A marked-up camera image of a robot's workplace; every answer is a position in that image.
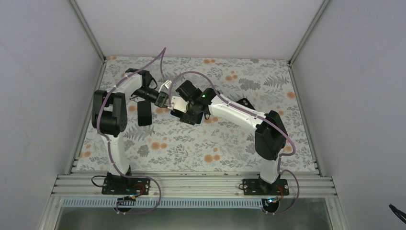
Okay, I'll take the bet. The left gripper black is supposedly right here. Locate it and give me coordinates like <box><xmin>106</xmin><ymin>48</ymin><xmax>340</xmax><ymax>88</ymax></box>
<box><xmin>133</xmin><ymin>87</ymin><xmax>170</xmax><ymax>109</ymax></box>

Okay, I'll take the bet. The black bare phone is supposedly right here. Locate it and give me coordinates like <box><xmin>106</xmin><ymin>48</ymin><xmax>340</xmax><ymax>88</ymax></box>
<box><xmin>137</xmin><ymin>101</ymin><xmax>152</xmax><ymax>127</ymax></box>

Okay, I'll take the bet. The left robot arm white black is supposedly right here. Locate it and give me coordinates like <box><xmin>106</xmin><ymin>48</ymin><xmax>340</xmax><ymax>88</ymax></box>
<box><xmin>91</xmin><ymin>68</ymin><xmax>169</xmax><ymax>194</ymax></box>

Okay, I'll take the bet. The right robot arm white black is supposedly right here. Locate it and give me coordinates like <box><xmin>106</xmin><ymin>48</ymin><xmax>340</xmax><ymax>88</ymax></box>
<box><xmin>168</xmin><ymin>80</ymin><xmax>288</xmax><ymax>195</ymax></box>

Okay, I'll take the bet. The floral patterned table mat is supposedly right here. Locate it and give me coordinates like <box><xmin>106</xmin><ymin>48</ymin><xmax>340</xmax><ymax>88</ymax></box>
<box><xmin>76</xmin><ymin>56</ymin><xmax>318</xmax><ymax>173</ymax></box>

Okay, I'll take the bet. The black object at right edge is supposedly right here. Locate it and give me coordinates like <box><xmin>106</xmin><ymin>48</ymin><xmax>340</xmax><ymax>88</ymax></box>
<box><xmin>389</xmin><ymin>204</ymin><xmax>406</xmax><ymax>224</ymax></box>

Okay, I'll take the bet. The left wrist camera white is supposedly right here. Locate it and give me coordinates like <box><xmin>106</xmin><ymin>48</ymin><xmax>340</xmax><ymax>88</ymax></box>
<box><xmin>161</xmin><ymin>80</ymin><xmax>172</xmax><ymax>89</ymax></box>

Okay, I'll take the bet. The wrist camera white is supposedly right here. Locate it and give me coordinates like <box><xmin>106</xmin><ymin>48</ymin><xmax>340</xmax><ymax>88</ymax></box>
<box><xmin>161</xmin><ymin>80</ymin><xmax>172</xmax><ymax>89</ymax></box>
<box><xmin>169</xmin><ymin>96</ymin><xmax>188</xmax><ymax>113</ymax></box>

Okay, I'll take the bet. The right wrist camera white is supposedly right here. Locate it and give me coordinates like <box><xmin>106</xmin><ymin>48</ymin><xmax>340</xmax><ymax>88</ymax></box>
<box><xmin>169</xmin><ymin>96</ymin><xmax>188</xmax><ymax>113</ymax></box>

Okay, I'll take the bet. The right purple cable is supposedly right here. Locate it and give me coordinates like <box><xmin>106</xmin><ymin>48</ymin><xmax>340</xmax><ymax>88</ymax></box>
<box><xmin>167</xmin><ymin>71</ymin><xmax>301</xmax><ymax>216</ymax></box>

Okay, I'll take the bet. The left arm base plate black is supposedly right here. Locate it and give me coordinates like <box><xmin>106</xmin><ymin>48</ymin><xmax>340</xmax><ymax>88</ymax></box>
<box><xmin>101</xmin><ymin>178</ymin><xmax>151</xmax><ymax>196</ymax></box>

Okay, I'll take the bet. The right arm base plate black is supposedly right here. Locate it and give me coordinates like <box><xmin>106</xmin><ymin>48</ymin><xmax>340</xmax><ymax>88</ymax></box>
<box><xmin>238</xmin><ymin>178</ymin><xmax>290</xmax><ymax>196</ymax></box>

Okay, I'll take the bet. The left aluminium frame post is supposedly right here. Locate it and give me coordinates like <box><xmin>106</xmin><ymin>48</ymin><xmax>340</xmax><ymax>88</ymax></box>
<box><xmin>68</xmin><ymin>0</ymin><xmax>106</xmax><ymax>63</ymax></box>

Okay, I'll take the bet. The aluminium frame post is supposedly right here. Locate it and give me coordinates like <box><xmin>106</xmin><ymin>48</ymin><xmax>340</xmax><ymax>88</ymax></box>
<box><xmin>68</xmin><ymin>0</ymin><xmax>106</xmax><ymax>63</ymax></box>
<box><xmin>289</xmin><ymin>0</ymin><xmax>331</xmax><ymax>66</ymax></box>

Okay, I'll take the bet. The aluminium rail front frame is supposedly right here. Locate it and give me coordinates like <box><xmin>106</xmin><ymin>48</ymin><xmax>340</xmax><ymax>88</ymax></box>
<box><xmin>51</xmin><ymin>172</ymin><xmax>338</xmax><ymax>198</ymax></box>

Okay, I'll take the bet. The slotted grey cable duct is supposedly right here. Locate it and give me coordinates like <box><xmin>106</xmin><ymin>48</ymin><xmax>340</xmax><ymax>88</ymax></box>
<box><xmin>62</xmin><ymin>197</ymin><xmax>264</xmax><ymax>209</ymax></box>

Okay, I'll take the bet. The right aluminium frame post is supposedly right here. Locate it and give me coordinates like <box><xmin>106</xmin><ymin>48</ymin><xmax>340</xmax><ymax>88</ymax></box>
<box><xmin>289</xmin><ymin>0</ymin><xmax>331</xmax><ymax>66</ymax></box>

